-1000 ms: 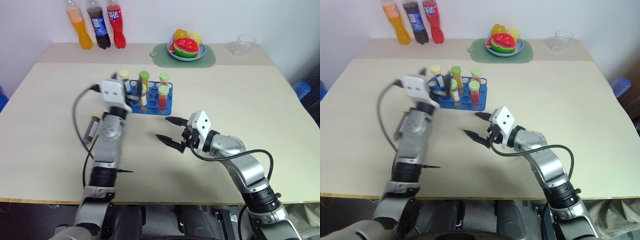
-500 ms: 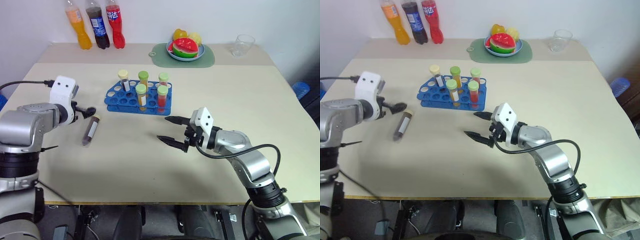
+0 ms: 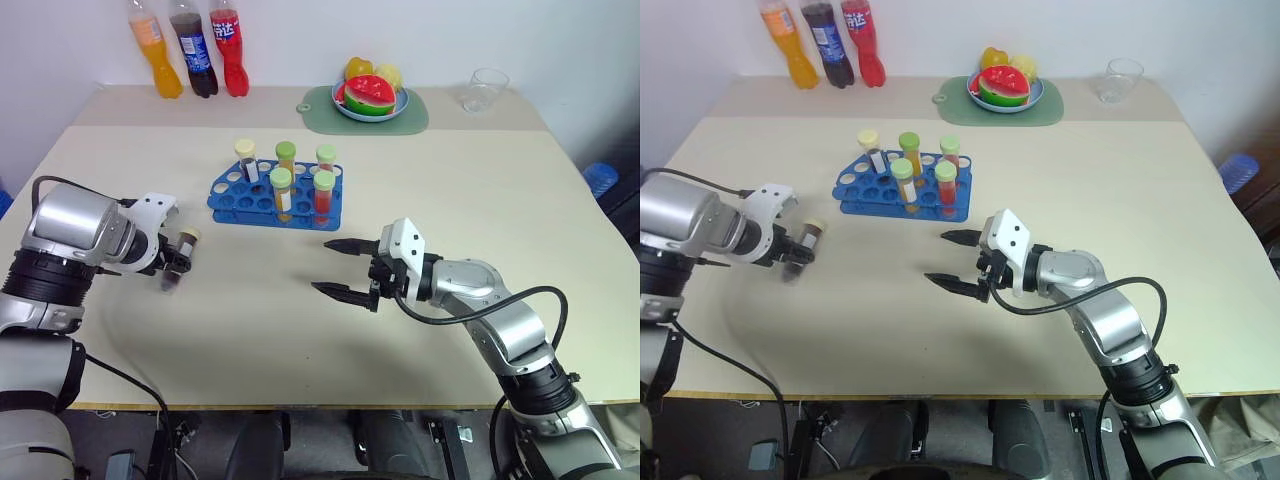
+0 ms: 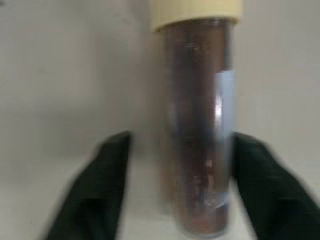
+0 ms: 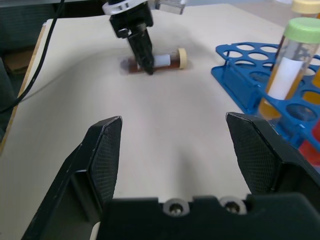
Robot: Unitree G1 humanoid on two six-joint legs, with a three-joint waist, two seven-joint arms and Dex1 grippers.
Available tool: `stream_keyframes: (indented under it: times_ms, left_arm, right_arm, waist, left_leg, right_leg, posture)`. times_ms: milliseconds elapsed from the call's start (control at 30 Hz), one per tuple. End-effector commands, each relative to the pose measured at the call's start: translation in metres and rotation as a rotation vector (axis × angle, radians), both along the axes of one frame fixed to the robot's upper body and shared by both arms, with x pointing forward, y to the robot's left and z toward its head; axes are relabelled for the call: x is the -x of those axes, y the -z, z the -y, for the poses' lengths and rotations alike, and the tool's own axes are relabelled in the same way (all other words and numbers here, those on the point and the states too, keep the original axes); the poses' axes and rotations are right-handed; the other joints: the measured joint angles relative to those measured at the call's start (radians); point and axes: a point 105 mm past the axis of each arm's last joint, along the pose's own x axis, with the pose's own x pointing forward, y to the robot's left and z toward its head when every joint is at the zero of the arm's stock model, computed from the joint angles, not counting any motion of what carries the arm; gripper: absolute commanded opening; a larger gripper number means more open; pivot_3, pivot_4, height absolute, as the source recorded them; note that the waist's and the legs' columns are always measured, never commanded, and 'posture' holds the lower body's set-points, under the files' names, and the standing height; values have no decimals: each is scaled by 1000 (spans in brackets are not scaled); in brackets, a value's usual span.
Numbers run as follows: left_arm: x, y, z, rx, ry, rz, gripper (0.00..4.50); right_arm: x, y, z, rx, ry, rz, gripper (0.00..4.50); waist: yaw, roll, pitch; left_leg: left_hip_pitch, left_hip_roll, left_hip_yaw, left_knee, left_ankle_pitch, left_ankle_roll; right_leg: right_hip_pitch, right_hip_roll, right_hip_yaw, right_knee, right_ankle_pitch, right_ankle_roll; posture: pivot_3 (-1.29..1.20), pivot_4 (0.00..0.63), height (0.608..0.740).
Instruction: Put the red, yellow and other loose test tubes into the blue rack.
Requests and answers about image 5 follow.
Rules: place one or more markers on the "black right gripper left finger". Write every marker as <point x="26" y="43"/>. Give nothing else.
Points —
<point x="100" y="160"/>

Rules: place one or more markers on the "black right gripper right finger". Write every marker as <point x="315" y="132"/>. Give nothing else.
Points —
<point x="257" y="155"/>

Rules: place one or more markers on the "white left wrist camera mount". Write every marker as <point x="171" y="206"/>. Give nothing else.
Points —
<point x="120" y="6"/>

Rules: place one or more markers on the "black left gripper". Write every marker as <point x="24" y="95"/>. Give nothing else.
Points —
<point x="135" y="18"/>

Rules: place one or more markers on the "blue test tube rack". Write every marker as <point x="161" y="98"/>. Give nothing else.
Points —
<point x="240" y="72"/>

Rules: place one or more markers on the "yellow test tube green cap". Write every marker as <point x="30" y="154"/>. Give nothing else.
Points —
<point x="285" y="72"/>

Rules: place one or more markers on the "brown test tube cream cap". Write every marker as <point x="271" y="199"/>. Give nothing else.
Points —
<point x="165" y="60"/>

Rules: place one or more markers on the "red liquid test tube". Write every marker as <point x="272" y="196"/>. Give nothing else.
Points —
<point x="310" y="147"/>

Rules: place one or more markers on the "clear plastic box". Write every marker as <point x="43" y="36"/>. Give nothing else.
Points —
<point x="171" y="6"/>

